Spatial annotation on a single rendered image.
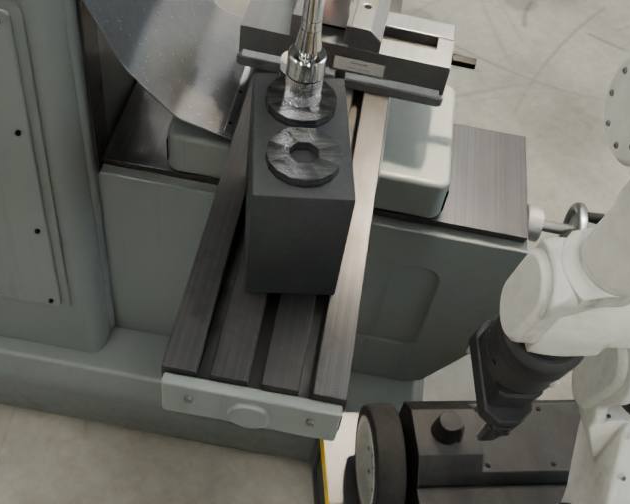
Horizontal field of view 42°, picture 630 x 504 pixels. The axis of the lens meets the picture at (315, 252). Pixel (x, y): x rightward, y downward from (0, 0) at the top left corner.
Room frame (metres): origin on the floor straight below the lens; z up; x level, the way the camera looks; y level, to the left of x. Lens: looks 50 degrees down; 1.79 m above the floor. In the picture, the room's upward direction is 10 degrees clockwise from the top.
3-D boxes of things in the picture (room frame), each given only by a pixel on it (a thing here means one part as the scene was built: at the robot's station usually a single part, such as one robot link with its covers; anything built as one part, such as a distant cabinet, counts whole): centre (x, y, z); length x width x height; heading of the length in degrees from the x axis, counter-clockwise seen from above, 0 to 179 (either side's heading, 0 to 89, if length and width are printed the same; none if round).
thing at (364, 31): (1.17, -0.02, 1.01); 0.12 x 0.06 x 0.04; 177
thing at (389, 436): (0.65, -0.17, 0.50); 0.20 x 0.05 x 0.20; 12
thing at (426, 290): (1.16, 0.01, 0.42); 0.80 x 0.30 x 0.60; 90
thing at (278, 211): (0.76, 0.04, 1.02); 0.22 x 0.12 x 0.20; 10
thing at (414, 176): (1.16, 0.04, 0.78); 0.50 x 0.35 x 0.12; 90
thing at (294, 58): (0.81, 0.05, 1.18); 0.05 x 0.05 x 0.01
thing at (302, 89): (0.81, 0.05, 1.15); 0.05 x 0.05 x 0.06
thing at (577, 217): (1.16, -0.46, 0.62); 0.16 x 0.12 x 0.12; 90
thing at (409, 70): (1.17, 0.01, 0.97); 0.35 x 0.15 x 0.11; 87
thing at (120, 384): (1.16, 0.29, 0.10); 1.20 x 0.60 x 0.20; 90
